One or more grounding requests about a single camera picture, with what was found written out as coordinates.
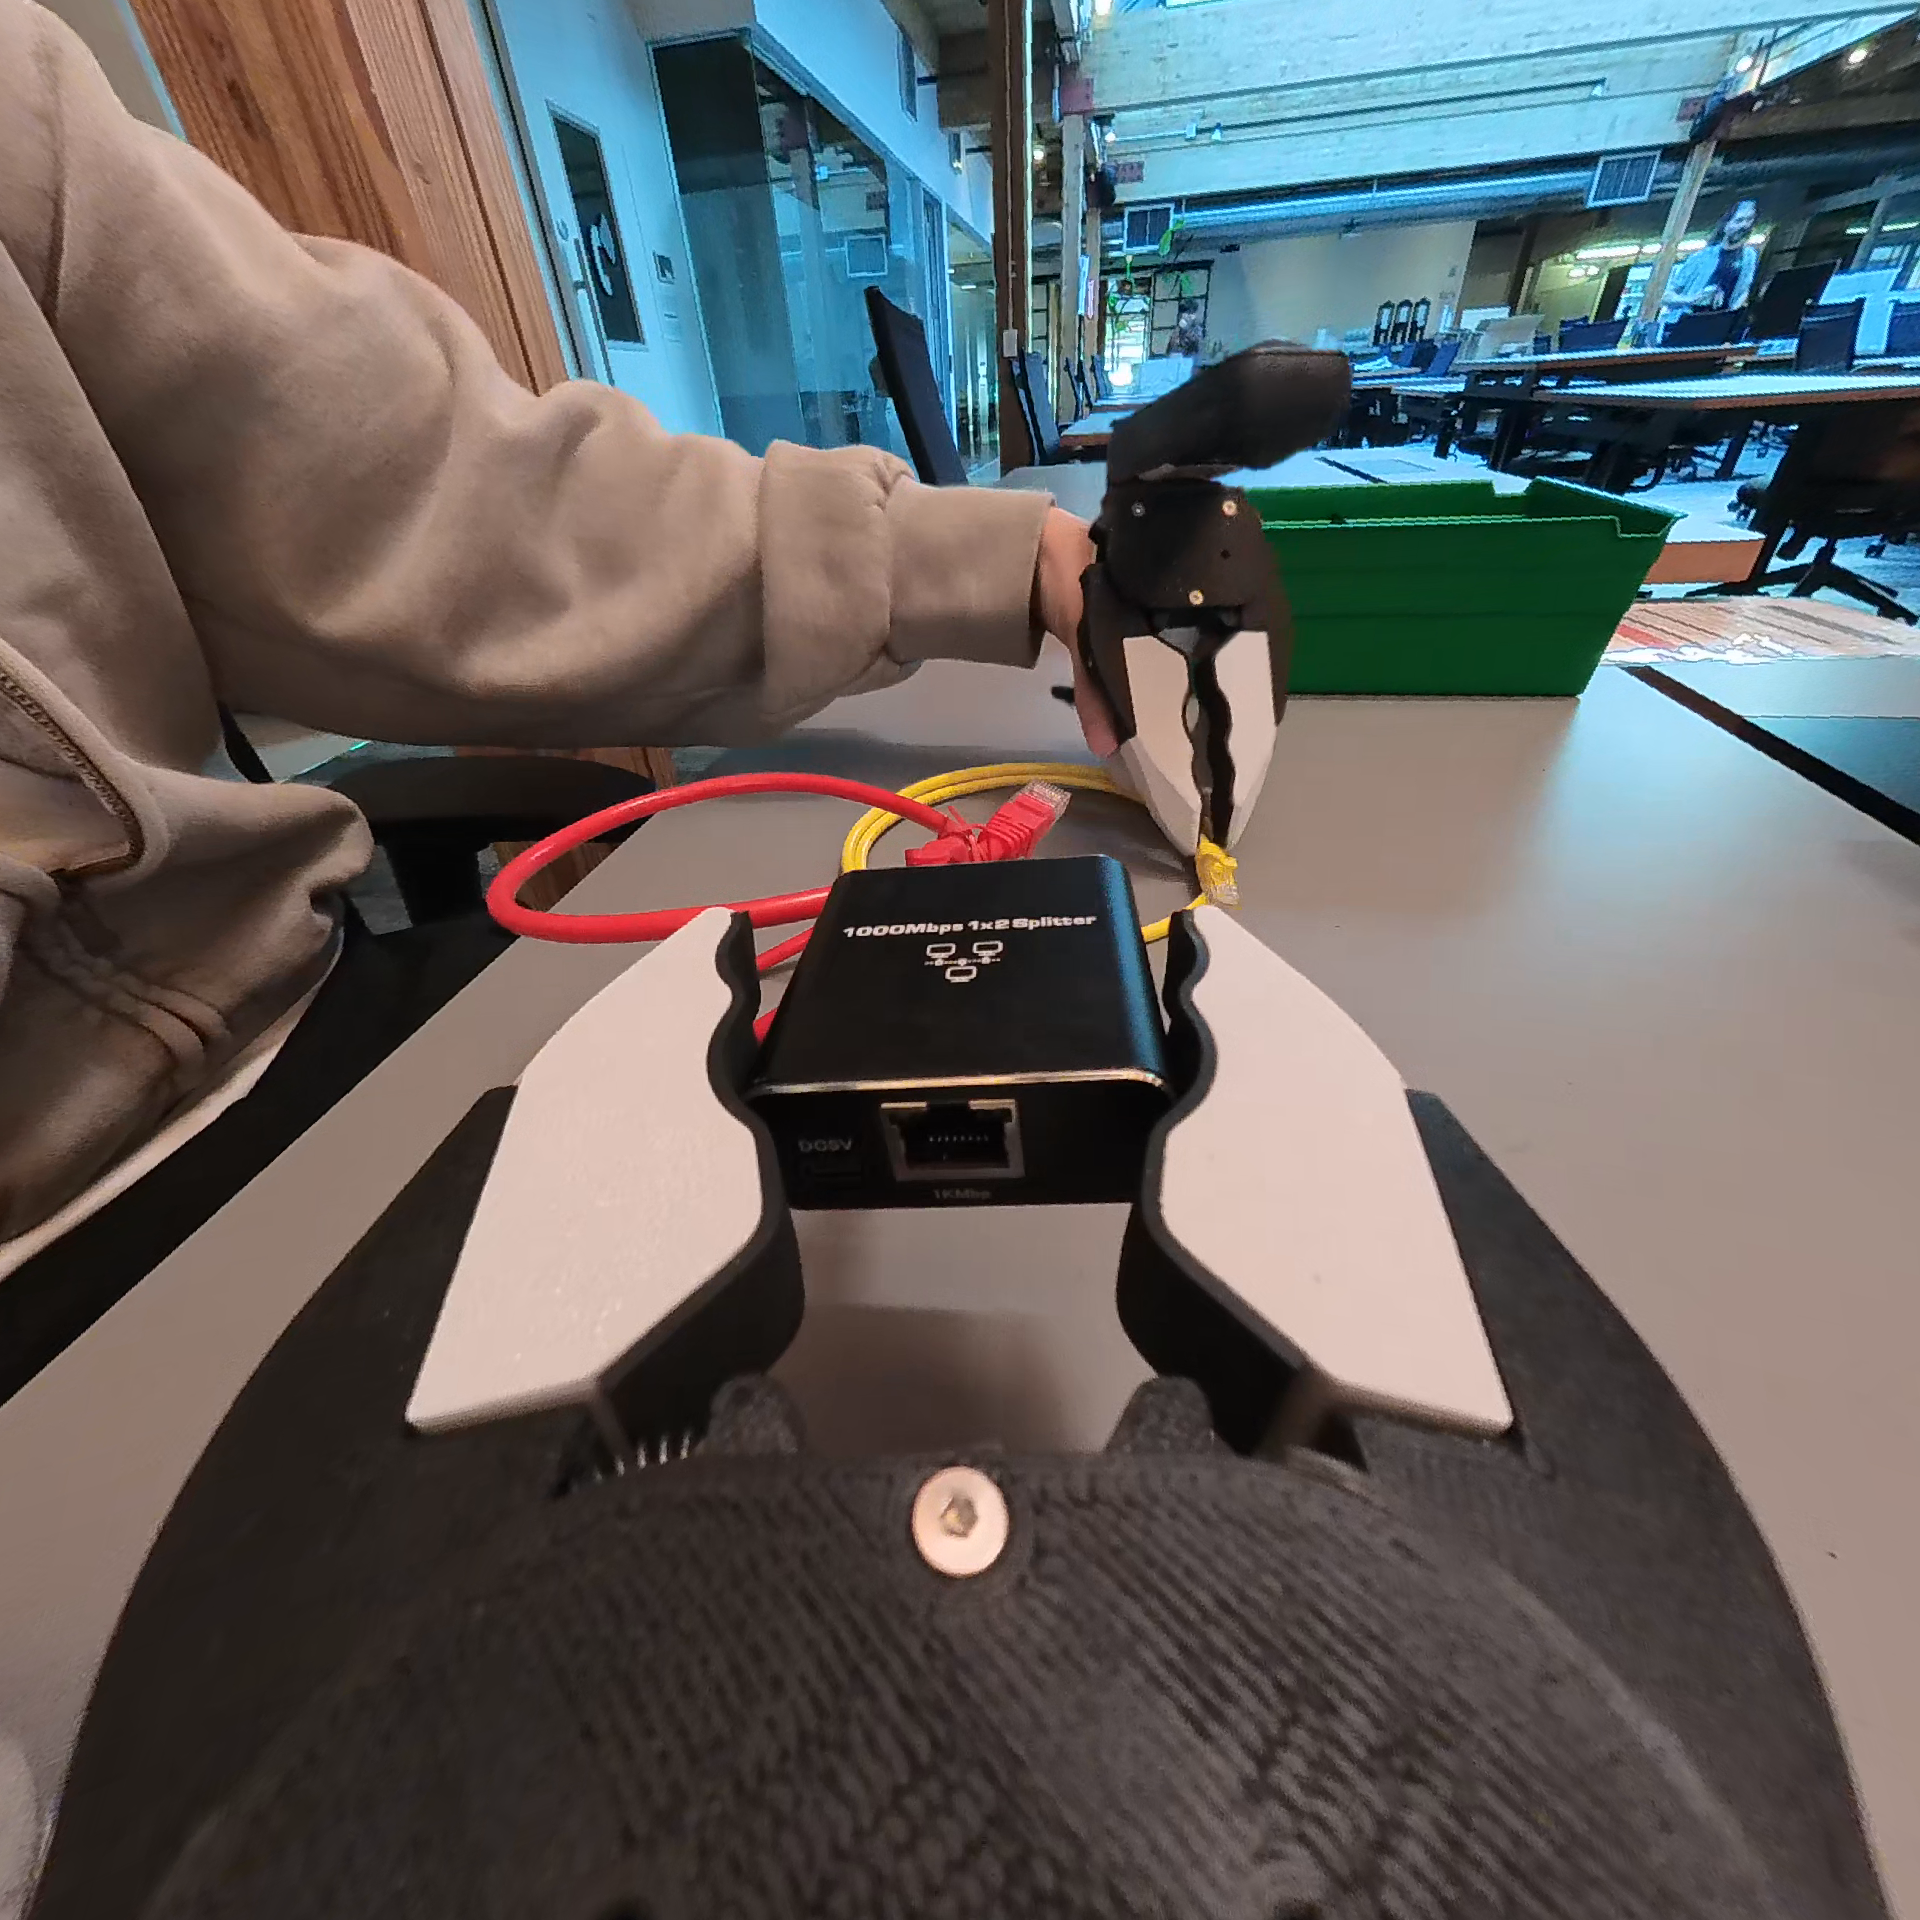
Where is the person's grey hoodie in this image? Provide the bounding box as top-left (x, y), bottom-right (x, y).
top-left (0, 0), bottom-right (601, 1268)

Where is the person's left forearm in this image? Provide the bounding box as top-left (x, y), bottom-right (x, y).
top-left (273, 302), bottom-right (1059, 856)

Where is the red ethernet cable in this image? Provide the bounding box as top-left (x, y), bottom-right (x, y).
top-left (484, 773), bottom-right (1085, 1040)

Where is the black ethernet splitter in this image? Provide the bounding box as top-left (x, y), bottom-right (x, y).
top-left (742, 853), bottom-right (1181, 1213)

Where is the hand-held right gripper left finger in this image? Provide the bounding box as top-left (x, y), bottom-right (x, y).
top-left (406, 909), bottom-right (808, 1442)

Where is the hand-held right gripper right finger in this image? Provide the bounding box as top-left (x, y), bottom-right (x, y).
top-left (1117, 909), bottom-right (1518, 1442)

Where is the wooden door panel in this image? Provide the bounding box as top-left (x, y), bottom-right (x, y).
top-left (133, 0), bottom-right (576, 394)

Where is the black office chair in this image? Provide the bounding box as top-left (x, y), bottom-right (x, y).
top-left (227, 706), bottom-right (682, 934)

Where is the yellow ethernet cable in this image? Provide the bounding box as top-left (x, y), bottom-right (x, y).
top-left (838, 759), bottom-right (1242, 1040)

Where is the person's left hand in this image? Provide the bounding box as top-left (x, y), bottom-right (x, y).
top-left (1030, 504), bottom-right (1125, 759)

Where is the green plastic bin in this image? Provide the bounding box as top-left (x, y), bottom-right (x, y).
top-left (1244, 471), bottom-right (1685, 704)

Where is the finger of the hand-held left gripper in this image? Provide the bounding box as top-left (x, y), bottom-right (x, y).
top-left (1216, 614), bottom-right (1298, 855)
top-left (1117, 637), bottom-right (1213, 856)

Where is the printed paper sheet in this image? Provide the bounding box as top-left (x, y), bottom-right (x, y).
top-left (1619, 591), bottom-right (1920, 671)

